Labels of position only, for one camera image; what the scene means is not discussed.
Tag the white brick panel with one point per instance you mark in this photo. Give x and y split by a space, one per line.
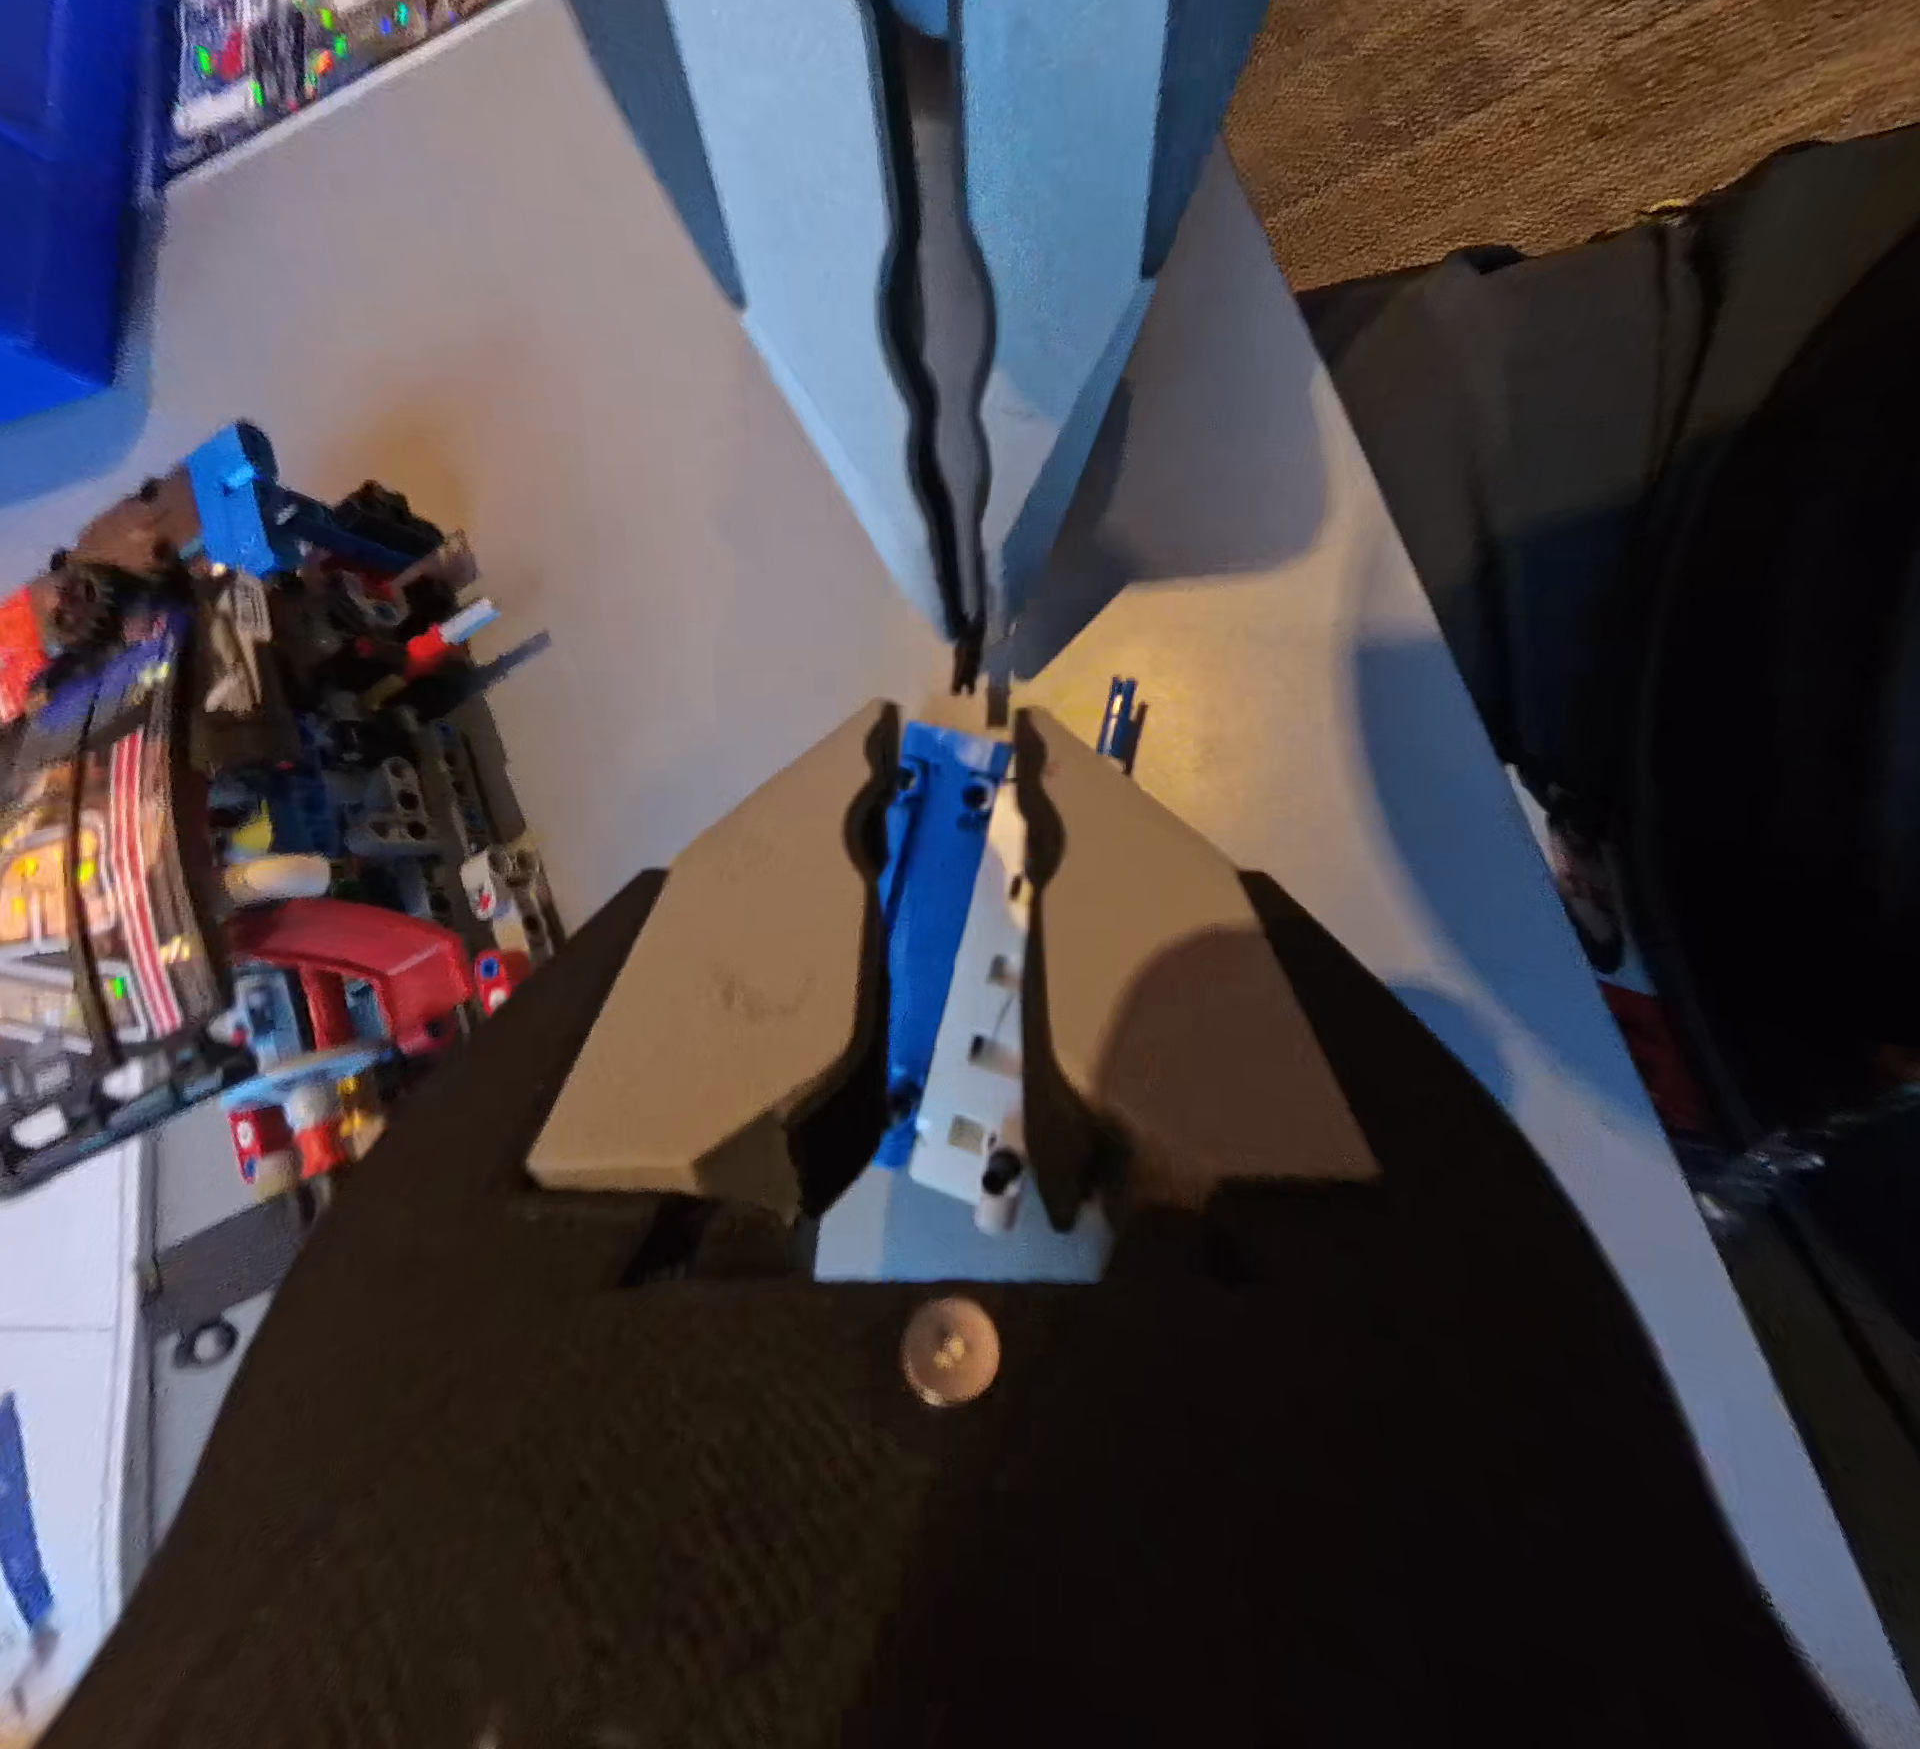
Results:
976 1030

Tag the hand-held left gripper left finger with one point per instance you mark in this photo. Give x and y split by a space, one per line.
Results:
705 1015

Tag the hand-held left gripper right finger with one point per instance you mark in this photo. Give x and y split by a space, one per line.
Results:
1200 1030

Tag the grey desk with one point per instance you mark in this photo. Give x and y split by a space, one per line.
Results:
524 355

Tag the blue storage bin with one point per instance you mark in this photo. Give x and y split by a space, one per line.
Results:
60 130

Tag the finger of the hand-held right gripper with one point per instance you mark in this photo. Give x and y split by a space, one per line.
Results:
795 160
1065 130

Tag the black brick race car model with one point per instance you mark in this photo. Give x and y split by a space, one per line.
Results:
301 805

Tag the person's grey trouser leg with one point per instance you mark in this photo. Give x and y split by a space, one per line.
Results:
1500 430

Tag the blue brick panel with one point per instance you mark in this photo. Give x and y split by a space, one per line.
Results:
938 879

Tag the blue connector pin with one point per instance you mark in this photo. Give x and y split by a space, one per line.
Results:
1118 714

